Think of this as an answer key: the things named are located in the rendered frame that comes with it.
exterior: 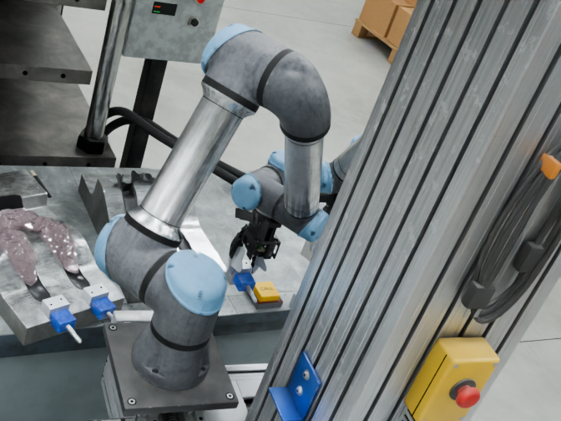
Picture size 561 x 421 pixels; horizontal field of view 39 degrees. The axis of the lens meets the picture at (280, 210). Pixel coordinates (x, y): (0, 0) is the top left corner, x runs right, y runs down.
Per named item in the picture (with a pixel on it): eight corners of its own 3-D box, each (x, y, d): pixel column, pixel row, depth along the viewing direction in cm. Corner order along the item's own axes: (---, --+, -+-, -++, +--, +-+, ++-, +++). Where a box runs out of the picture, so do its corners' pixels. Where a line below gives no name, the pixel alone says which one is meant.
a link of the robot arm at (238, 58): (133, 308, 142) (288, 42, 137) (75, 264, 147) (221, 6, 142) (165, 307, 153) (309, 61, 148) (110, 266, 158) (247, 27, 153)
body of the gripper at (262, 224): (247, 262, 191) (262, 222, 185) (235, 240, 197) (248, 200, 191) (275, 261, 195) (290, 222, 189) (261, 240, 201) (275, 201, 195)
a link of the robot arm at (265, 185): (273, 197, 169) (300, 183, 178) (233, 171, 173) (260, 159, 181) (262, 226, 173) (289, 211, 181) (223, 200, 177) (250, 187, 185)
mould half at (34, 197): (119, 314, 195) (128, 280, 190) (23, 346, 177) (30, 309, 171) (20, 202, 220) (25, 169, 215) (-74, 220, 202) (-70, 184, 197)
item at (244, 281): (261, 309, 198) (267, 292, 196) (244, 310, 196) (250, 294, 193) (241, 275, 207) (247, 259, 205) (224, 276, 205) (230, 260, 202)
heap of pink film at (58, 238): (87, 271, 196) (93, 246, 192) (21, 289, 183) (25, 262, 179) (34, 212, 209) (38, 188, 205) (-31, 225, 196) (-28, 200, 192)
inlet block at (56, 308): (88, 347, 179) (92, 330, 176) (68, 354, 175) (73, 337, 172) (58, 311, 185) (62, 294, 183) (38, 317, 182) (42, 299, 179)
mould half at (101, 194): (219, 296, 213) (233, 257, 206) (127, 303, 199) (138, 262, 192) (159, 190, 247) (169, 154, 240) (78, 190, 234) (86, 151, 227)
